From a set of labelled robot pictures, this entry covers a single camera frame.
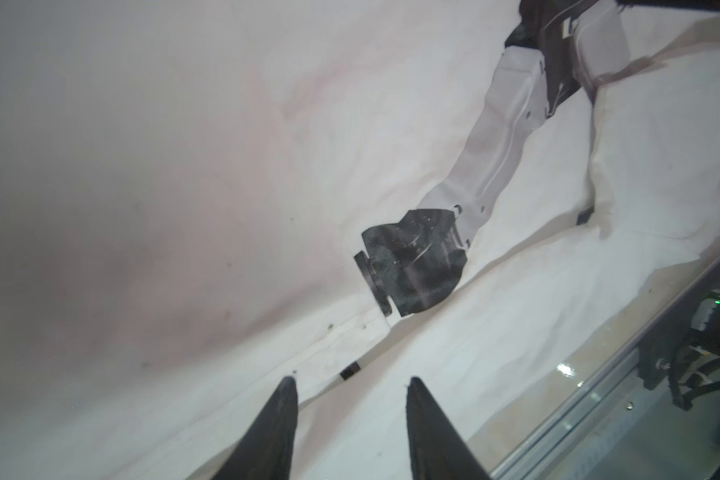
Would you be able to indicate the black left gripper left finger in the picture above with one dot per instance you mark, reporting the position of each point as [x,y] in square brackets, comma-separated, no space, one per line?
[265,451]

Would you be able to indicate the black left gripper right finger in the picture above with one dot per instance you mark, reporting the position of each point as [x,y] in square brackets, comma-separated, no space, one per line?
[436,450]

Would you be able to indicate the white patterned garment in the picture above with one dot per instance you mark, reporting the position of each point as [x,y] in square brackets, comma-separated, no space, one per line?
[184,185]

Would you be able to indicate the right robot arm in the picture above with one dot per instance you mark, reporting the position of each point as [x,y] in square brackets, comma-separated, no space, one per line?
[708,342]

